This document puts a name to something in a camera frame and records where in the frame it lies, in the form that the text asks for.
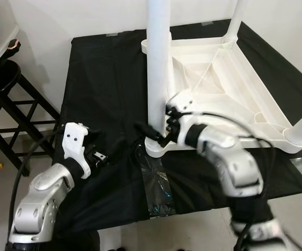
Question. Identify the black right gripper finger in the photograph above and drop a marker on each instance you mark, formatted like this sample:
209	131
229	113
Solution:
150	132

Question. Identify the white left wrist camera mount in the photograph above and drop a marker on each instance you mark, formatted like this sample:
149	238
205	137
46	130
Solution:
76	146

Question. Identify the white plastic table top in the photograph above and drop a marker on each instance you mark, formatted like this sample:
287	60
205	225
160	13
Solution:
234	89

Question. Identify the dark left robot foot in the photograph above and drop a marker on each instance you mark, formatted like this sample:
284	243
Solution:
115	249

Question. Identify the black stool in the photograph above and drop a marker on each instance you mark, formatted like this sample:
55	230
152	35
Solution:
10	104

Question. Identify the black table cloth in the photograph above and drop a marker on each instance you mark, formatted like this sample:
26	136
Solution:
104	94

